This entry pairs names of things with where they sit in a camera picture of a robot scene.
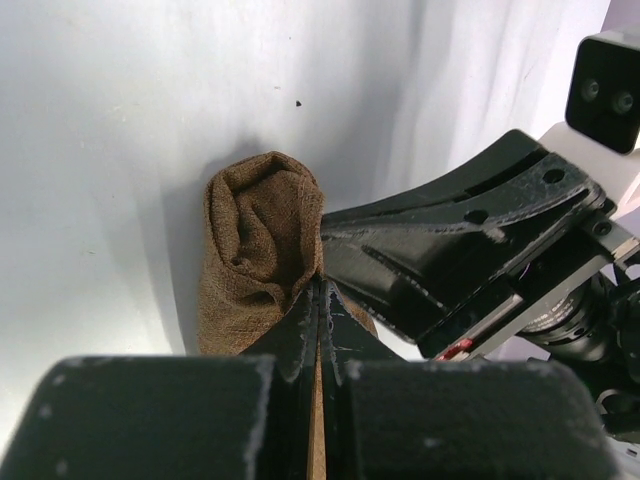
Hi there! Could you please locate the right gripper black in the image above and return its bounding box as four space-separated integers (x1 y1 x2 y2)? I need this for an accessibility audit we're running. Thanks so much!
321 130 639 444

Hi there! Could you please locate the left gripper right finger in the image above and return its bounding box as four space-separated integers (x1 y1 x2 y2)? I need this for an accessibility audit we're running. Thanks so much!
319 282 623 479

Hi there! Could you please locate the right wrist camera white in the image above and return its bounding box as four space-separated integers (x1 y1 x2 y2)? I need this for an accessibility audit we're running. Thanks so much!
539 25 640 219

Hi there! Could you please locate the brown cloth napkin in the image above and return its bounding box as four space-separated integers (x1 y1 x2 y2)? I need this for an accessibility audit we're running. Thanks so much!
196 150 379 480

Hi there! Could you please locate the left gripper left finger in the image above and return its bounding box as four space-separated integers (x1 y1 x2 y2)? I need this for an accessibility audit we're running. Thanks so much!
1 284 318 479

